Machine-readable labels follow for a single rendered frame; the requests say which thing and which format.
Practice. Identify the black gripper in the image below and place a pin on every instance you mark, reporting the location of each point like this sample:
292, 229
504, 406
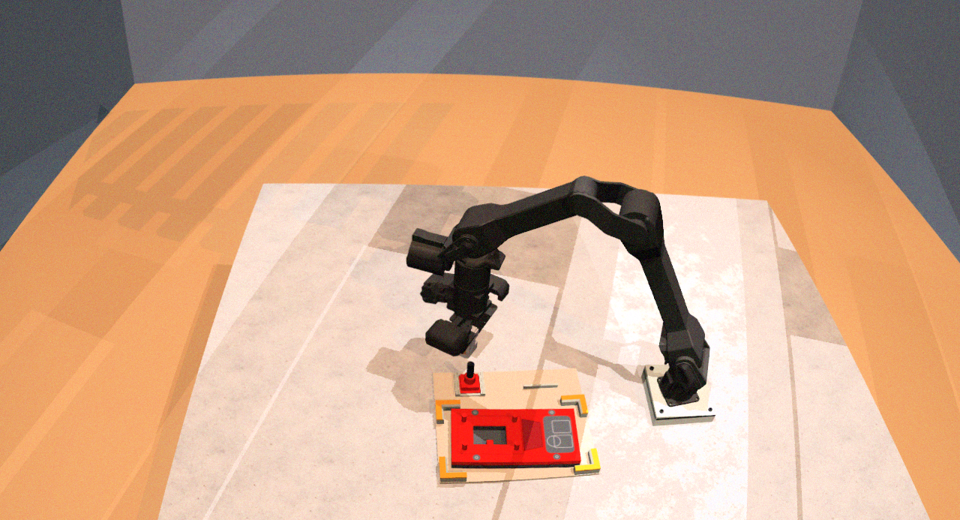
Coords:
471, 308

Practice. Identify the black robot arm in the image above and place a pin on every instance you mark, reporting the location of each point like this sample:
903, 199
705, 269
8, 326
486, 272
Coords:
473, 244

